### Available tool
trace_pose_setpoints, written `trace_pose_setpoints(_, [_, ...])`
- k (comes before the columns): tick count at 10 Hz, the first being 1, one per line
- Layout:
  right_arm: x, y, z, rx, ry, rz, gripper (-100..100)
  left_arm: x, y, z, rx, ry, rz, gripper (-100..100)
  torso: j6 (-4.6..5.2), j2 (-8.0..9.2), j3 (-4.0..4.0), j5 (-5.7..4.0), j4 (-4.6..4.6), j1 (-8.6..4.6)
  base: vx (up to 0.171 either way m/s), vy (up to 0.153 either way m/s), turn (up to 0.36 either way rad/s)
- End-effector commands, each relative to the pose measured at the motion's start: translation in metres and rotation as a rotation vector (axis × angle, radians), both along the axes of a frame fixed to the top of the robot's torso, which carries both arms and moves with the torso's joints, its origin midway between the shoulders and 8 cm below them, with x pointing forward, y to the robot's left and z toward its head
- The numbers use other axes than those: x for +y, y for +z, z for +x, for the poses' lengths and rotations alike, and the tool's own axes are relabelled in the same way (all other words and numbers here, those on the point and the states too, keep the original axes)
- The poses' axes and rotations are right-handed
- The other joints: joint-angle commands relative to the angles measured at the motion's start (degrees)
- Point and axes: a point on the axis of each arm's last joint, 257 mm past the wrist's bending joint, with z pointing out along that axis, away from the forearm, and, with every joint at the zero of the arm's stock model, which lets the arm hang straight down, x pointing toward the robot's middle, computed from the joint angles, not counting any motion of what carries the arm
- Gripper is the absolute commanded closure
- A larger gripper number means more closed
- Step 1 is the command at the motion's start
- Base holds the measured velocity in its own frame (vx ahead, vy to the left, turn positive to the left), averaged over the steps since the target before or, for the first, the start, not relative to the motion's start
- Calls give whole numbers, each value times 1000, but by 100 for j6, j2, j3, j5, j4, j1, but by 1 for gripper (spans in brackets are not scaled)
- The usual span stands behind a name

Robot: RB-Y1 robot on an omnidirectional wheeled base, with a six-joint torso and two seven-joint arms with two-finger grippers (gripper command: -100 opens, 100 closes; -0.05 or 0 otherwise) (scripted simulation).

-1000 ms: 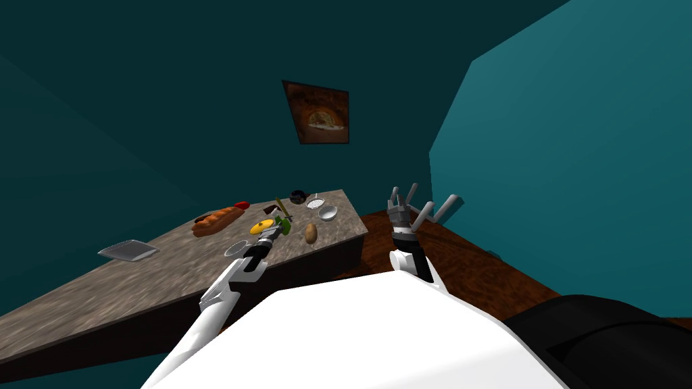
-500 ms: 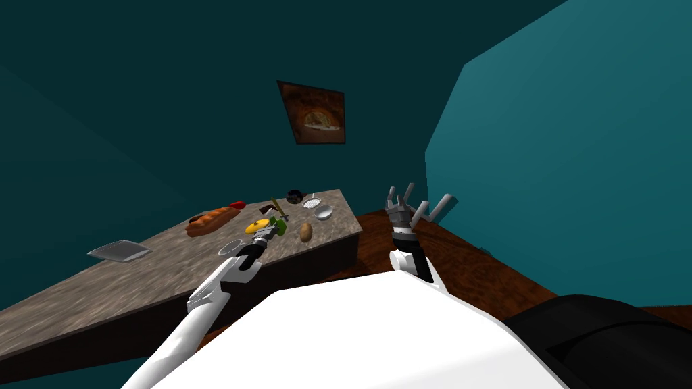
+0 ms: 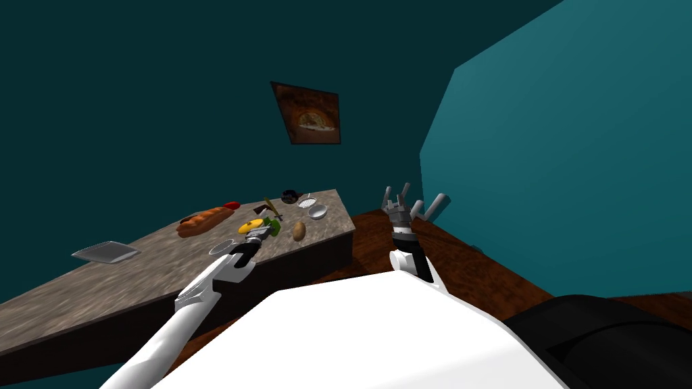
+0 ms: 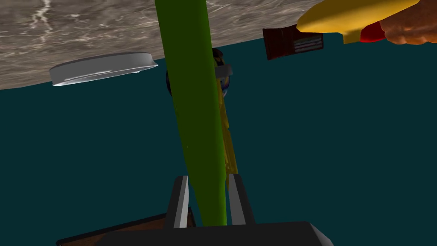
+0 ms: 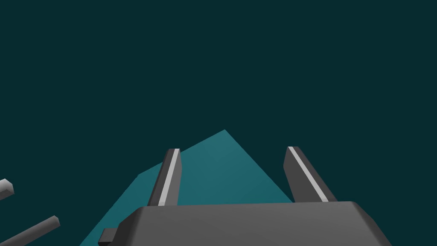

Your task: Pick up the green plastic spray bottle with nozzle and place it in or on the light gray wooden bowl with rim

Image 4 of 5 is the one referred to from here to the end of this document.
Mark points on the brown wooden board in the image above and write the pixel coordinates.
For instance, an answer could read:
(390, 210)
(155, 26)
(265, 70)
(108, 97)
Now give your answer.
(136, 229)

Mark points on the yellow banana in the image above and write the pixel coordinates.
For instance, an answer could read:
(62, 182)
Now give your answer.
(348, 17)

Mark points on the yellow bottle with black cap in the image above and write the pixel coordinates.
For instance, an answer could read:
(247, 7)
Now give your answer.
(226, 112)

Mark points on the red round fruit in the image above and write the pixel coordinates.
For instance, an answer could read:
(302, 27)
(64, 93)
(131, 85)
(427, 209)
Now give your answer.
(372, 32)

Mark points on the orange-brown bread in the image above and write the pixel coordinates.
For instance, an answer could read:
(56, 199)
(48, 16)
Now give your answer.
(411, 25)

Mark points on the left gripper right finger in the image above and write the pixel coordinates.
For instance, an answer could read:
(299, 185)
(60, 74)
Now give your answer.
(239, 205)

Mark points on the grey plate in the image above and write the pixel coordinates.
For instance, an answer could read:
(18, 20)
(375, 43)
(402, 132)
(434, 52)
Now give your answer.
(102, 68)

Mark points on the green long cylinder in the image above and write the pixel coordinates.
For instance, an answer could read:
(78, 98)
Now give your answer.
(198, 112)

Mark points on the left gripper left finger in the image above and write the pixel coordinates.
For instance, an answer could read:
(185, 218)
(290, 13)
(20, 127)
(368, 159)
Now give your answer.
(180, 205)

